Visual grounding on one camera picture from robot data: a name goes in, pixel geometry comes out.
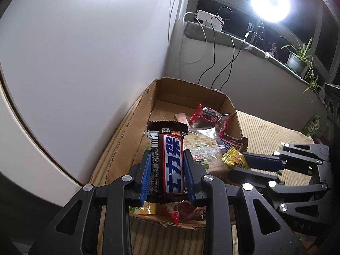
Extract cardboard box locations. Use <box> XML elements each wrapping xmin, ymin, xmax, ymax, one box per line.
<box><xmin>105</xmin><ymin>78</ymin><xmax>249</xmax><ymax>229</ymax></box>

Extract yellow snack packet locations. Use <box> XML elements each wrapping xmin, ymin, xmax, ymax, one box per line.
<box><xmin>221</xmin><ymin>147</ymin><xmax>250</xmax><ymax>170</ymax></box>

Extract ring light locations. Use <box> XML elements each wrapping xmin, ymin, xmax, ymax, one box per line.
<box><xmin>250</xmin><ymin>0</ymin><xmax>290</xmax><ymax>23</ymax></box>

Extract black light stand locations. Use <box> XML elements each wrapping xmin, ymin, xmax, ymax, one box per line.
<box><xmin>254</xmin><ymin>18</ymin><xmax>266</xmax><ymax>45</ymax></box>

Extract brown chocolate bar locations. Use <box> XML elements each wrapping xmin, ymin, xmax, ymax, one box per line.
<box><xmin>215</xmin><ymin>135</ymin><xmax>249</xmax><ymax>156</ymax></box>
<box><xmin>147</xmin><ymin>121</ymin><xmax>189</xmax><ymax>204</ymax></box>

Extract white cable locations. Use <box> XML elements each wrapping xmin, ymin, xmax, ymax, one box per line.
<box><xmin>179</xmin><ymin>12</ymin><xmax>205</xmax><ymax>65</ymax></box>

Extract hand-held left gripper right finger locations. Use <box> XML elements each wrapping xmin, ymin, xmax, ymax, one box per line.
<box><xmin>183</xmin><ymin>149</ymin><xmax>309</xmax><ymax>255</ymax></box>

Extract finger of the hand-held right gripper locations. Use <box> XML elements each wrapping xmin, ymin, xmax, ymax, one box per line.
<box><xmin>243</xmin><ymin>143</ymin><xmax>330</xmax><ymax>176</ymax></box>
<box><xmin>228</xmin><ymin>168</ymin><xmax>331</xmax><ymax>224</ymax></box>

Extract green snack packet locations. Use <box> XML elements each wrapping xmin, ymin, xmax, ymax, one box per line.
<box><xmin>301</xmin><ymin>115</ymin><xmax>322</xmax><ymax>136</ymax></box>

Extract red clear snack packet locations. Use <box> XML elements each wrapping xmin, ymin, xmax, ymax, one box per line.
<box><xmin>190</xmin><ymin>103</ymin><xmax>235</xmax><ymax>136</ymax></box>

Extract dark power cable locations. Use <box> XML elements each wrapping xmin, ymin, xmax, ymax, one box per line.
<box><xmin>198</xmin><ymin>27</ymin><xmax>216</xmax><ymax>85</ymax></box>
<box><xmin>211</xmin><ymin>32</ymin><xmax>248</xmax><ymax>91</ymax></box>

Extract small pink packet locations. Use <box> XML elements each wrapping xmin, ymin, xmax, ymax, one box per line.
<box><xmin>175</xmin><ymin>113</ymin><xmax>190</xmax><ymax>125</ymax></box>

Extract white power strip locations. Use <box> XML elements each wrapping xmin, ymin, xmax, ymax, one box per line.
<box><xmin>197</xmin><ymin>10</ymin><xmax>224</xmax><ymax>31</ymax></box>

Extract potted spider plant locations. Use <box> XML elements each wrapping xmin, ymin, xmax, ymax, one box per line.
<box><xmin>281</xmin><ymin>37</ymin><xmax>323</xmax><ymax>103</ymax></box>

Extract clear cracker packet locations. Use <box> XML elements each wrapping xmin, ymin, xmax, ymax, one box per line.
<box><xmin>183</xmin><ymin>127</ymin><xmax>229</xmax><ymax>178</ymax></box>

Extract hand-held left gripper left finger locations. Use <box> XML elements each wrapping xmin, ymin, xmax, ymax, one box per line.
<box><xmin>28</xmin><ymin>149</ymin><xmax>153</xmax><ymax>255</ymax></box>

